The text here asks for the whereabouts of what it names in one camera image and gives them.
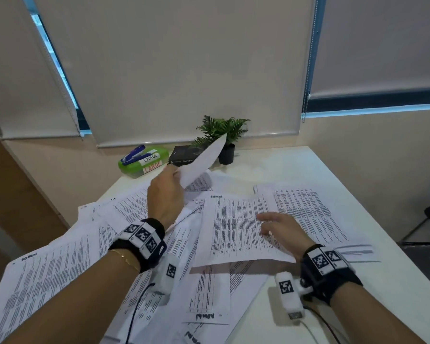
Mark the person's right hand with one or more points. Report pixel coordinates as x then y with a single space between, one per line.
290 232

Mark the person's left hand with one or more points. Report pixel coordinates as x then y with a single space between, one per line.
165 200

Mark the person's left thumb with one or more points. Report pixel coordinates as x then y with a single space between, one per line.
175 171

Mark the person's right thumb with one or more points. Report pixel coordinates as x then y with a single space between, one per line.
267 231

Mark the white paper sheet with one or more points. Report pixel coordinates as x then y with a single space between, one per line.
202 161

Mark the person's right forearm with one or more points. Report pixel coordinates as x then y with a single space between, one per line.
372 318

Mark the person's left forearm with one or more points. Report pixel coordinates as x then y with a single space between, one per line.
75 304

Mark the black book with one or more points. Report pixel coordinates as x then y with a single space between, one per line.
184 155

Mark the green plastic box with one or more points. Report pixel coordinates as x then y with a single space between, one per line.
148 164

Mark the pile of printed papers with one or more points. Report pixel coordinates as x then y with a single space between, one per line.
236 225

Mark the blue stapler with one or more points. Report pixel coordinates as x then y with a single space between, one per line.
133 155

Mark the small green potted plant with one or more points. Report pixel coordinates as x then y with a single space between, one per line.
222 130

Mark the black wristband with marker tags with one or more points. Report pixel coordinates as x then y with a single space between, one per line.
143 236
326 268

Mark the beige roller blind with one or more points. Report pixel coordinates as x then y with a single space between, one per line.
18 68
380 42
179 68

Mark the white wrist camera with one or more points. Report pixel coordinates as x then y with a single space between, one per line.
288 293
168 272

